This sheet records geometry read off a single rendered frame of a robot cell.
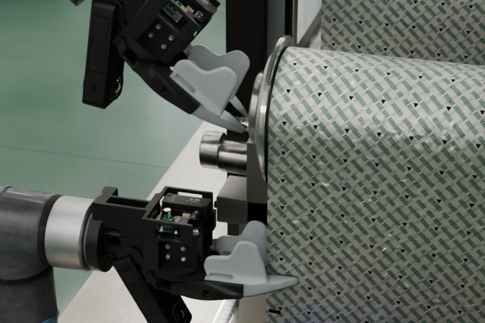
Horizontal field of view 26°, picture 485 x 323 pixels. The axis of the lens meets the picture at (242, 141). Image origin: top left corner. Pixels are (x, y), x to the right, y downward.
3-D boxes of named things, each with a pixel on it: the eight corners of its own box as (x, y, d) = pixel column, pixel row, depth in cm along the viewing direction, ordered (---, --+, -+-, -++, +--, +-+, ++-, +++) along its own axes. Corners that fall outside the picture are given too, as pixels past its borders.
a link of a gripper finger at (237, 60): (278, 94, 102) (206, 31, 100) (240, 131, 105) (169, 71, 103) (284, 80, 104) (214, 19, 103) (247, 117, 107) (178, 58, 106)
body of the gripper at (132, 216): (198, 228, 100) (80, 212, 103) (199, 303, 104) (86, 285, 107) (220, 191, 107) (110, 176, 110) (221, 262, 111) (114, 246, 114)
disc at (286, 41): (292, 145, 113) (296, 14, 107) (296, 145, 113) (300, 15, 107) (257, 210, 100) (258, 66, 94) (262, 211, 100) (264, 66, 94)
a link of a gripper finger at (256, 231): (301, 236, 102) (209, 224, 104) (299, 287, 105) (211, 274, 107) (307, 220, 105) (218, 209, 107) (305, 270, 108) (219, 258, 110)
